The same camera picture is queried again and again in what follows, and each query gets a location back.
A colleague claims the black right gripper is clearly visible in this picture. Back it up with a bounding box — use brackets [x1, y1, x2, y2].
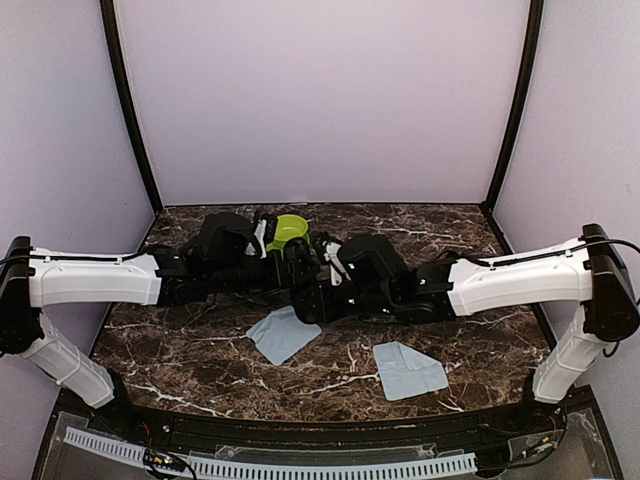
[298, 277, 397, 323]

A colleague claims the light blue cloth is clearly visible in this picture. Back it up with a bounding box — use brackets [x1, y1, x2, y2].
[373, 342, 449, 401]
[246, 306, 322, 366]

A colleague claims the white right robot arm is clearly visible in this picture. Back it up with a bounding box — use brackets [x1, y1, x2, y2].
[291, 224, 639, 434]

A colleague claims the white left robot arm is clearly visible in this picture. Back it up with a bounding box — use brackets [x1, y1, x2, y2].
[1, 212, 320, 436]

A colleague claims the green plastic plate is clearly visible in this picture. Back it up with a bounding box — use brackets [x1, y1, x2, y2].
[266, 231, 311, 252]

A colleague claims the green plastic bowl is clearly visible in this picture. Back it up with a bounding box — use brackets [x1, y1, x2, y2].
[274, 214, 308, 236]

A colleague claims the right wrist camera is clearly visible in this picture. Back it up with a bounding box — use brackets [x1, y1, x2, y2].
[312, 231, 349, 286]

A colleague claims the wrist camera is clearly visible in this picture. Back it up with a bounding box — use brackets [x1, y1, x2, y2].
[245, 210, 278, 259]
[312, 231, 349, 286]

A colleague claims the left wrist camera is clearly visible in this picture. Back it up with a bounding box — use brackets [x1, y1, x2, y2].
[245, 210, 278, 259]

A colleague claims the left black frame post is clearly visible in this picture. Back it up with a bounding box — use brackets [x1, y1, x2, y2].
[99, 0, 164, 216]

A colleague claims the black frame post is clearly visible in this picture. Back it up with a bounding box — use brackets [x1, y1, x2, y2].
[481, 0, 545, 217]
[99, 0, 164, 216]

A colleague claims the white slotted cable duct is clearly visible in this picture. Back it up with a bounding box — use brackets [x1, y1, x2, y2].
[63, 427, 478, 479]

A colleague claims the right black frame post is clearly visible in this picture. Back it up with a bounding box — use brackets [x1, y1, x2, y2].
[481, 0, 545, 217]

